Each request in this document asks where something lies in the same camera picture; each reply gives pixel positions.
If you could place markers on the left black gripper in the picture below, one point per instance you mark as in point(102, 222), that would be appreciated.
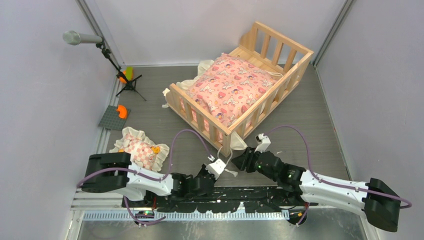
point(203, 169)

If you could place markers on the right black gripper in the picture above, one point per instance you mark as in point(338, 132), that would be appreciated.
point(246, 159)

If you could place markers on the pink printed cushion with ties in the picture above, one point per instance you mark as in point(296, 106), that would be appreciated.
point(228, 86)

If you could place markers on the wooden slatted pet bed frame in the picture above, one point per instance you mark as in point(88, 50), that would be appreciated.
point(266, 49)

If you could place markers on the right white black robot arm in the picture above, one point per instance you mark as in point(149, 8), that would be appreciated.
point(373, 200)

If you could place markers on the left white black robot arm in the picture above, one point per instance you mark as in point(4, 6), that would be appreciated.
point(116, 173)

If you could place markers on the small checkered ruffled pillow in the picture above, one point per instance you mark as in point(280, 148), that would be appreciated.
point(144, 152)

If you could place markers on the orange curved toy piece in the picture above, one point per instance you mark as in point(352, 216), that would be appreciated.
point(122, 111)

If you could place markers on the grey building plate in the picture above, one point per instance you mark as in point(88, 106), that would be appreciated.
point(110, 119)

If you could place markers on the orange green toy ball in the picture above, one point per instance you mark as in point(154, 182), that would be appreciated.
point(129, 74)

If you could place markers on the silver microphone on tripod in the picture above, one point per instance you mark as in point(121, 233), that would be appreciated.
point(74, 38)

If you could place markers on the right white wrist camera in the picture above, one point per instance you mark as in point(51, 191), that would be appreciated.
point(263, 142)

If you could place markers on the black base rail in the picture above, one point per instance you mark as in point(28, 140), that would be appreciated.
point(256, 199)

